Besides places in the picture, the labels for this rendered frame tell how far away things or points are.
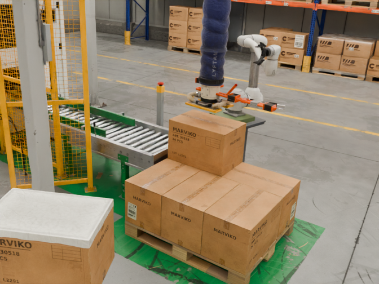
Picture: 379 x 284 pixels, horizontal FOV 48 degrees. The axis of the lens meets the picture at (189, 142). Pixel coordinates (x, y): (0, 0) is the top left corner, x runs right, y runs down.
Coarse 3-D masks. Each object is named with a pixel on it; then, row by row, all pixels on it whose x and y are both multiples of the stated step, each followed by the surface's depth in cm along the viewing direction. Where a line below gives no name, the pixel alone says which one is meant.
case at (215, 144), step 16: (192, 112) 413; (176, 128) 390; (192, 128) 379; (208, 128) 374; (224, 128) 376; (240, 128) 384; (176, 144) 396; (192, 144) 385; (208, 144) 375; (224, 144) 366; (240, 144) 393; (176, 160) 402; (192, 160) 390; (208, 160) 380; (224, 160) 374; (240, 160) 403
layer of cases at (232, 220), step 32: (128, 192) 364; (160, 192) 346; (192, 192) 348; (224, 192) 351; (256, 192) 354; (288, 192) 356; (160, 224) 353; (192, 224) 332; (224, 224) 313; (256, 224) 309; (288, 224) 382; (224, 256) 323; (256, 256) 328
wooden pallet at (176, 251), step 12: (132, 228) 374; (288, 228) 384; (144, 240) 372; (156, 240) 372; (168, 240) 353; (276, 240) 363; (168, 252) 357; (180, 252) 348; (192, 252) 341; (192, 264) 345; (204, 264) 345; (216, 264) 330; (216, 276) 333; (228, 276) 326; (240, 276) 319
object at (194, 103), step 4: (196, 100) 381; (188, 104) 382; (192, 104) 379; (196, 104) 378; (200, 104) 379; (208, 104) 373; (200, 108) 375; (204, 108) 372; (208, 108) 371; (212, 108) 370; (220, 108) 373; (216, 112) 366
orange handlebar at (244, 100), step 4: (196, 88) 386; (200, 88) 384; (220, 92) 376; (224, 96) 369; (240, 100) 360; (244, 100) 358; (248, 100) 360; (252, 100) 358; (260, 104) 349; (276, 108) 344
